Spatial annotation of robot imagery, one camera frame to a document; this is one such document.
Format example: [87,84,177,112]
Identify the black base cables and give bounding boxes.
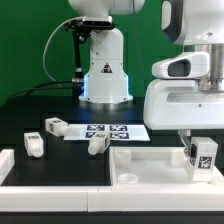
[6,79,83,103]

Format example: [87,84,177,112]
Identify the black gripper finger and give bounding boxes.
[178,130,192,156]

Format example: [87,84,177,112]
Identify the white obstacle fence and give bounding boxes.
[0,149,224,212]

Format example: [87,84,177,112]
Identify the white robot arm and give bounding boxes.
[68,0,224,150]

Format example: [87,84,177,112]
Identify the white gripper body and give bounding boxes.
[143,52,224,130]

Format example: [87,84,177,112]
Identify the white fiducial tag sheet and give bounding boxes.
[64,124,150,141]

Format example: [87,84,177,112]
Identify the white square table top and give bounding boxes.
[108,146,224,188]

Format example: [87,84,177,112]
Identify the grey camera cable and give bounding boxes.
[42,17,81,83]

